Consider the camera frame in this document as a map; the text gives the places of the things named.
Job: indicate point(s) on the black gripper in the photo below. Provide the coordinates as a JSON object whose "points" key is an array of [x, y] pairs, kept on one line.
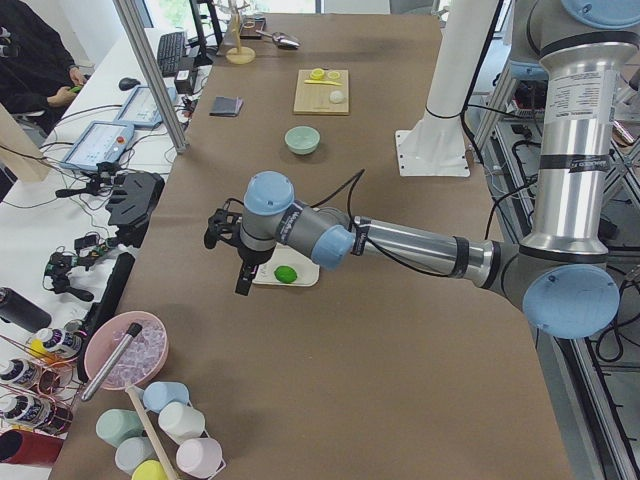
{"points": [[248, 258]]}

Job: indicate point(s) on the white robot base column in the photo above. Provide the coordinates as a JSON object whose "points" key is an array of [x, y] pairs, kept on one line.
{"points": [[435, 146]]}

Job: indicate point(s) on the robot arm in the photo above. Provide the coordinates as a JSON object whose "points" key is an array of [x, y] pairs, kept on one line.
{"points": [[556, 275]]}

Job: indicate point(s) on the pink bowl with ice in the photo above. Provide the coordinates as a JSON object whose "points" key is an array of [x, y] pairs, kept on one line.
{"points": [[142, 359]]}

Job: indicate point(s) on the light green bowl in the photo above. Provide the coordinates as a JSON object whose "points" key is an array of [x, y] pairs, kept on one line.
{"points": [[302, 140]]}

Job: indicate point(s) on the cream rabbit tray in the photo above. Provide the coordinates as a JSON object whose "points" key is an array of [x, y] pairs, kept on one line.
{"points": [[308, 272]]}

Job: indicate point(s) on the green lime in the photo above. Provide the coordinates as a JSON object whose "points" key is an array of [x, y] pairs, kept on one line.
{"points": [[285, 274]]}

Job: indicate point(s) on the metal muddler stick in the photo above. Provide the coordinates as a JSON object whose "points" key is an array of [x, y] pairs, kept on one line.
{"points": [[111, 362]]}

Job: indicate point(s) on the black gripper stand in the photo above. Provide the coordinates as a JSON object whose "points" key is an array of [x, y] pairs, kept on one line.
{"points": [[133, 199]]}

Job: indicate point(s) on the light blue cup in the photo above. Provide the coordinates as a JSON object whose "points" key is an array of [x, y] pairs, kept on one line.
{"points": [[159, 394]]}

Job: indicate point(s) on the white cup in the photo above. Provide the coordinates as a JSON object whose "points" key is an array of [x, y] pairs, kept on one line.
{"points": [[181, 422]]}

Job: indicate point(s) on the grey folded cloth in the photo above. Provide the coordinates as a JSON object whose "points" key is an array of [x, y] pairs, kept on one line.
{"points": [[226, 106]]}

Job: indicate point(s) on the pink cup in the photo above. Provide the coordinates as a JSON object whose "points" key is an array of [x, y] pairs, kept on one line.
{"points": [[200, 457]]}

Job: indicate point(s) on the blue teach pendant far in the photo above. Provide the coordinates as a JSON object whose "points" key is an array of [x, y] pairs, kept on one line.
{"points": [[140, 109]]}

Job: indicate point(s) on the blue teach pendant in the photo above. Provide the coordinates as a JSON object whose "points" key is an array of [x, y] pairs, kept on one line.
{"points": [[100, 142], [140, 109]]}

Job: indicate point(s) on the blue teach pendant near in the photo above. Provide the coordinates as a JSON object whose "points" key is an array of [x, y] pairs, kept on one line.
{"points": [[100, 142]]}

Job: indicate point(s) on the wooden cutting board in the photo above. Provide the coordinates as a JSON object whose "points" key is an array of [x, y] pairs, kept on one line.
{"points": [[314, 99]]}

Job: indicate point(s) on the green cup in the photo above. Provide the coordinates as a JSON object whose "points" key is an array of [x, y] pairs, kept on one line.
{"points": [[114, 426]]}

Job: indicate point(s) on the grey blue cup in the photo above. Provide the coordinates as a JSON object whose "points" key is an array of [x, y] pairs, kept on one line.
{"points": [[132, 452]]}

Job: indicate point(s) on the lemon slice stack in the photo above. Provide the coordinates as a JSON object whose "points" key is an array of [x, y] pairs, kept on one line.
{"points": [[317, 74]]}

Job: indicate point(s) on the yellow cup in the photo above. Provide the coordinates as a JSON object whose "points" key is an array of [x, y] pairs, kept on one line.
{"points": [[149, 470]]}

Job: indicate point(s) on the wooden mug tree stand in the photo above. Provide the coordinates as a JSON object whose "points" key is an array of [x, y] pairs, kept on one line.
{"points": [[238, 55]]}

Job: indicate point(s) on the black computer mouse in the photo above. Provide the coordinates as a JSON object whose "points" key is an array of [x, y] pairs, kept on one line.
{"points": [[128, 83]]}

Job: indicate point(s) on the metal scoop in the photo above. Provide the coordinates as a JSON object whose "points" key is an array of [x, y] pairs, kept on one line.
{"points": [[281, 40]]}

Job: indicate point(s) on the black keyboard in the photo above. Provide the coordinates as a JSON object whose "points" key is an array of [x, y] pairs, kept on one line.
{"points": [[170, 50]]}

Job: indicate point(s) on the seated person in black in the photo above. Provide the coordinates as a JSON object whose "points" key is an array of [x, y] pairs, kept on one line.
{"points": [[38, 74]]}

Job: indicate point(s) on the red cylinder can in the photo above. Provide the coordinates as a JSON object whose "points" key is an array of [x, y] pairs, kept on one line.
{"points": [[22, 447]]}

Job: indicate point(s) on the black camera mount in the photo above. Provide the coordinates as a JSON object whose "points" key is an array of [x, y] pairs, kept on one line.
{"points": [[224, 225]]}

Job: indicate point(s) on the aluminium frame post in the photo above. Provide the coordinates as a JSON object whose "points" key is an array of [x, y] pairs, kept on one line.
{"points": [[131, 22]]}

